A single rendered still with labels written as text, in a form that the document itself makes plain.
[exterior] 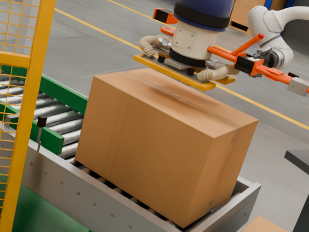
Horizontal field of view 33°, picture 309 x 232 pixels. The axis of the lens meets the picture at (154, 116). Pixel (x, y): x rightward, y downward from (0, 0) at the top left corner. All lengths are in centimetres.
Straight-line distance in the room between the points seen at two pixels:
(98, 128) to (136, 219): 44
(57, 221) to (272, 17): 152
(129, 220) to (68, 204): 31
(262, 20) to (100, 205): 103
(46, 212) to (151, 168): 101
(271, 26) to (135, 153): 79
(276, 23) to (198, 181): 78
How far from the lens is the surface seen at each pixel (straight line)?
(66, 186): 216
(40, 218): 286
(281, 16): 230
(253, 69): 197
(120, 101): 208
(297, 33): 1076
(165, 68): 203
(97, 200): 207
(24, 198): 300
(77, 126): 268
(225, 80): 212
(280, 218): 361
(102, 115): 215
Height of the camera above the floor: 163
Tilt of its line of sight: 21 degrees down
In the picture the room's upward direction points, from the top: 16 degrees clockwise
